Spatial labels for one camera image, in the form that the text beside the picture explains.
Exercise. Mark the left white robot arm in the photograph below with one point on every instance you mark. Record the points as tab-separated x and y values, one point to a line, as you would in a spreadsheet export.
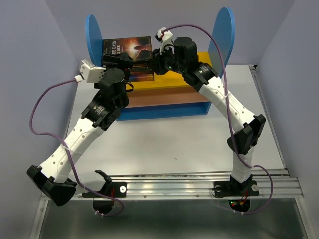
56	177

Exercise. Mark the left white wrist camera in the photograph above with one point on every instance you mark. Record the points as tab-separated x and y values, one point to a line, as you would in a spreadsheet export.
89	72

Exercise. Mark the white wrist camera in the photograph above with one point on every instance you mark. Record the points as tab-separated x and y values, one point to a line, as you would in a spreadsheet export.
89	72
164	36

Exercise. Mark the Jane Eyre blue book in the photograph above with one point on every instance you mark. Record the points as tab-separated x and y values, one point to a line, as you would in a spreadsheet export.
141	77

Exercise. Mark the Edward Rulane brown book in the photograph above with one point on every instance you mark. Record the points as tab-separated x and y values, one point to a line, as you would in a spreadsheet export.
141	69

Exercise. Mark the blue and yellow wooden bookshelf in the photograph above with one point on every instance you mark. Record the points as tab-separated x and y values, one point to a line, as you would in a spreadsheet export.
169	95

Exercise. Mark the dark Days to See book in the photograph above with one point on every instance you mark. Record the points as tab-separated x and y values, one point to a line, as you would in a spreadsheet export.
138	48

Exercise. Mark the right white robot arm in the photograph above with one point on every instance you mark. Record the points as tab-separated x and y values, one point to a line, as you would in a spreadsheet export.
181	56

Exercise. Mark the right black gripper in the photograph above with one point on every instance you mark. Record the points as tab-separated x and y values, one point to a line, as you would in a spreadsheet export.
156	59

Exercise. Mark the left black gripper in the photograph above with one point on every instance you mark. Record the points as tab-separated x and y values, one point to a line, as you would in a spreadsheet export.
124	60

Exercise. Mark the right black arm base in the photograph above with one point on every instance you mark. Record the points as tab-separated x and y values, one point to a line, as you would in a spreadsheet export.
238	193

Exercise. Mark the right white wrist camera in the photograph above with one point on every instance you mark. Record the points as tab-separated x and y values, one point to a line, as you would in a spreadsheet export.
164	36

